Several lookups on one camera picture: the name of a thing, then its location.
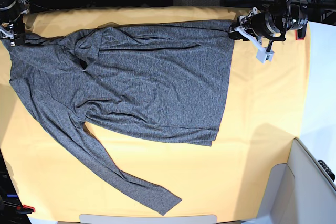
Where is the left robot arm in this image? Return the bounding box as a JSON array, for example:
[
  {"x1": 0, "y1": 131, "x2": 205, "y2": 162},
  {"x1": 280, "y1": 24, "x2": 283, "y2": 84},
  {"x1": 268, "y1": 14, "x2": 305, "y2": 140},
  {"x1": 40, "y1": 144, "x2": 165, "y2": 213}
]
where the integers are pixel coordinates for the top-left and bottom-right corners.
[{"x1": 223, "y1": 0, "x2": 308, "y2": 42}]

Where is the white plastic bin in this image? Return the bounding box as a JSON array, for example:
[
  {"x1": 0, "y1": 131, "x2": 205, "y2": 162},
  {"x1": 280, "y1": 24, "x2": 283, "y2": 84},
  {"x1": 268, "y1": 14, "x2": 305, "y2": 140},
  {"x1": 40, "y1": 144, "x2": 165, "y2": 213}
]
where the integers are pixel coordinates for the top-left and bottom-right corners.
[{"x1": 255, "y1": 138, "x2": 335, "y2": 223}]

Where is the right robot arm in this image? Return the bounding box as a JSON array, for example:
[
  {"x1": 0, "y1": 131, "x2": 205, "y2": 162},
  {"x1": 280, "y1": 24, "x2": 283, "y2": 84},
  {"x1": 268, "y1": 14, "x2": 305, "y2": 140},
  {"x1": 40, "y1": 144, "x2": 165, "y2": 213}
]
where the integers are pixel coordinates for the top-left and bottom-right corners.
[{"x1": 1, "y1": 0, "x2": 29, "y2": 47}]

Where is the red-black clamp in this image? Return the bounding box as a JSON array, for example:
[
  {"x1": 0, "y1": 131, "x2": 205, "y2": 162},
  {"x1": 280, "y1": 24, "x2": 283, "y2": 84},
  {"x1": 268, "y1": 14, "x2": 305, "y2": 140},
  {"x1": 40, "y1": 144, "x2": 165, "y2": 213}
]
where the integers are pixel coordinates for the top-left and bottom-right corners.
[
  {"x1": 15, "y1": 205, "x2": 35, "y2": 215},
  {"x1": 296, "y1": 26, "x2": 307, "y2": 41}
]

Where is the yellow table cloth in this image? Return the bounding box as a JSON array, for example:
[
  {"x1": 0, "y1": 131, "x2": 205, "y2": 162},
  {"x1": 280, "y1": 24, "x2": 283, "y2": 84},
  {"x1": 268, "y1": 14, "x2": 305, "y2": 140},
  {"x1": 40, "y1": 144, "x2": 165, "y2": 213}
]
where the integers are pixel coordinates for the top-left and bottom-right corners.
[{"x1": 0, "y1": 5, "x2": 311, "y2": 222}]

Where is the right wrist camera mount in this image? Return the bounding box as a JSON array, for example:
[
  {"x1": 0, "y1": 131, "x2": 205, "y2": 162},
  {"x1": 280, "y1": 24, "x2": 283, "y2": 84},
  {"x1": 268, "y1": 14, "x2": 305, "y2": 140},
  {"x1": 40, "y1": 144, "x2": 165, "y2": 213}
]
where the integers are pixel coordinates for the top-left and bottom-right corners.
[{"x1": 0, "y1": 25, "x2": 15, "y2": 47}]

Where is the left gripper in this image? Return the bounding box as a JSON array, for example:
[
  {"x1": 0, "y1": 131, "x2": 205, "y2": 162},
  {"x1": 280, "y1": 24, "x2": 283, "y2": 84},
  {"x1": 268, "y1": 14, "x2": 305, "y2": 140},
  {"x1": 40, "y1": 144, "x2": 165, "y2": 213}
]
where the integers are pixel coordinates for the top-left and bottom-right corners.
[{"x1": 228, "y1": 8, "x2": 286, "y2": 42}]

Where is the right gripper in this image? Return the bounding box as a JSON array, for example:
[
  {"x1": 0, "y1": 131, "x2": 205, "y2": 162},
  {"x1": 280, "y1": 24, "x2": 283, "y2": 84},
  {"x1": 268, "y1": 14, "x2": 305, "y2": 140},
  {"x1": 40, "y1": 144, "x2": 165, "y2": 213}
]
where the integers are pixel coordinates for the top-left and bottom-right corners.
[{"x1": 1, "y1": 15, "x2": 26, "y2": 47}]

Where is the red-black clamp right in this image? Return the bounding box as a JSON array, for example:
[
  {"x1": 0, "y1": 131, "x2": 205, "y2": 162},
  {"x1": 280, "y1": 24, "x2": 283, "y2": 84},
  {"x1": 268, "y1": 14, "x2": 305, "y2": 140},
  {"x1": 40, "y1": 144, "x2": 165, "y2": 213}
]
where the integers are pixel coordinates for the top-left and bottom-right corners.
[{"x1": 296, "y1": 26, "x2": 307, "y2": 41}]

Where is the grey long-sleeve shirt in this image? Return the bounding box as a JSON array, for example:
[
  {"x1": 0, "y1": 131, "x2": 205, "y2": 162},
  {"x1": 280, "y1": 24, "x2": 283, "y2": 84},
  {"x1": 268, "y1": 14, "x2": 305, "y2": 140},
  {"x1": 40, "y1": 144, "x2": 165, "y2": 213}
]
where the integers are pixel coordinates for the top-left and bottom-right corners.
[{"x1": 2, "y1": 20, "x2": 234, "y2": 215}]

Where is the red-black clamp left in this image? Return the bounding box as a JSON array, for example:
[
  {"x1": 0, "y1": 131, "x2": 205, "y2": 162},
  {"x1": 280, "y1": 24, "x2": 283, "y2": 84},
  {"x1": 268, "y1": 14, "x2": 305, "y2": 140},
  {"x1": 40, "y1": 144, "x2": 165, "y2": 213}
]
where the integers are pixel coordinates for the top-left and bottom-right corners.
[{"x1": 15, "y1": 205, "x2": 35, "y2": 215}]

